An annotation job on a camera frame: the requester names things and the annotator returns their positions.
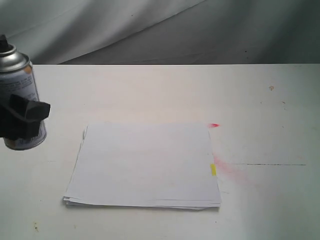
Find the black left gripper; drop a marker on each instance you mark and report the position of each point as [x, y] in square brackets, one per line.
[21, 118]

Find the white spray paint can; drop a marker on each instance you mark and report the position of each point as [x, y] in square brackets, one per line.
[17, 78]

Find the grey backdrop cloth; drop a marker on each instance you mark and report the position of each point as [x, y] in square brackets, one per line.
[163, 32]

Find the white paper stack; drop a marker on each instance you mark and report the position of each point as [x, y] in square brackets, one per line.
[145, 165]

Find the yellow sticky tab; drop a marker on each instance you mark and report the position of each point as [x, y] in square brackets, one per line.
[213, 169]

